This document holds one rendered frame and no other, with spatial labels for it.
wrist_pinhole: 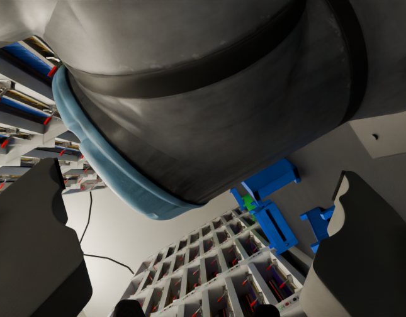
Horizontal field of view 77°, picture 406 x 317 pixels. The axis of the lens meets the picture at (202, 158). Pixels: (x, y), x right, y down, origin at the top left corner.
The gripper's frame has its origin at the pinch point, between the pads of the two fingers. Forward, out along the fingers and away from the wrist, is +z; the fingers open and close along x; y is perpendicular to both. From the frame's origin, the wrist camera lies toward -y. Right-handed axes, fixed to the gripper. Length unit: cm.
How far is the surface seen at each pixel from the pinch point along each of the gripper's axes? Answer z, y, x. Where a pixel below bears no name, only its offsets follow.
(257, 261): 113, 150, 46
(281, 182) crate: 71, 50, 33
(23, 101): 78, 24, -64
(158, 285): 144, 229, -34
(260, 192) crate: 69, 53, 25
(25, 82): 71, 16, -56
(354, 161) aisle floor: 43, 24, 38
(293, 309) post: 56, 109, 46
